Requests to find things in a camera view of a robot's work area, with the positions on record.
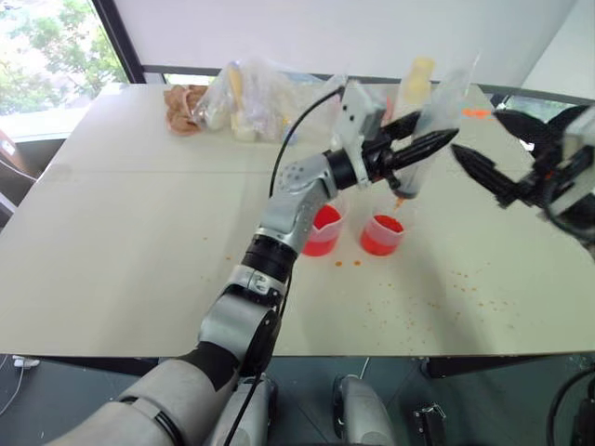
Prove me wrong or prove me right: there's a pale yellow plastic bottle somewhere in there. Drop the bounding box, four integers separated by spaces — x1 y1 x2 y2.
399 56 437 111

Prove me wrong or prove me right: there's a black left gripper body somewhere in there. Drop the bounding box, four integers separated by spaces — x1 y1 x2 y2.
360 133 406 188

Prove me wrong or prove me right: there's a black window frame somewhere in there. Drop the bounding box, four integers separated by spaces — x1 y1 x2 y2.
91 0 224 87

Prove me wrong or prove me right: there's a clear plastic bag with orange beads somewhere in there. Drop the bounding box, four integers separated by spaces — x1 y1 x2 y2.
389 53 483 211

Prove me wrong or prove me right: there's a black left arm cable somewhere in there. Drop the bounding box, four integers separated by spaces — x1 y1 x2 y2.
222 85 348 446

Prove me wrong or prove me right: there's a clear cup with red liquid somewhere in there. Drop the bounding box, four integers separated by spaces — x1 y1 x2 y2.
360 203 417 257
300 203 350 257

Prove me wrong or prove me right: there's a brown crumpled cloth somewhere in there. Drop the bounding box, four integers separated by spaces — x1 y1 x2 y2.
163 85 209 138

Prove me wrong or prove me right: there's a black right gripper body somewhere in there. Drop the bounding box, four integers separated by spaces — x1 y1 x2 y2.
520 105 595 206

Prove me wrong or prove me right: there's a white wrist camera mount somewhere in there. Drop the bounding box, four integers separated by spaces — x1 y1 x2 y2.
550 109 595 219
333 81 390 190

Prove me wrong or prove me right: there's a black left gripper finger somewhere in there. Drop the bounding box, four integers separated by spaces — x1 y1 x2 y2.
392 128 461 173
380 110 424 140

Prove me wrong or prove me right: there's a black looped cable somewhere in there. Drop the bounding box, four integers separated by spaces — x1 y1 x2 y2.
546 366 595 446

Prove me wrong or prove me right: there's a black metal clamp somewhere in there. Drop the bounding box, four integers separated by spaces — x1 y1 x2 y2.
412 401 447 439

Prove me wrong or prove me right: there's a grey rounded robot leg part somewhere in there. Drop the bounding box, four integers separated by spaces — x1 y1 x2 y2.
330 374 396 446
204 374 280 446

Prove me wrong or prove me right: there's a crumpled clear plastic bag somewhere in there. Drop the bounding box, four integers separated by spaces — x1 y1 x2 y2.
278 73 350 146

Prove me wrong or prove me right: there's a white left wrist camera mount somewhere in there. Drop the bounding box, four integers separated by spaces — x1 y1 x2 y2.
333 81 390 190

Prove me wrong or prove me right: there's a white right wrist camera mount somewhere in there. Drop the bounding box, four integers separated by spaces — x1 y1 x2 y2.
550 109 595 219

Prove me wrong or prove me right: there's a clear plastic bag with bottles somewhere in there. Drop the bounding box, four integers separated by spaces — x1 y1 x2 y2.
192 59 298 141

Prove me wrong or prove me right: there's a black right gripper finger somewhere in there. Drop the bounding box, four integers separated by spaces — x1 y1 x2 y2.
450 143 531 210
492 109 552 150

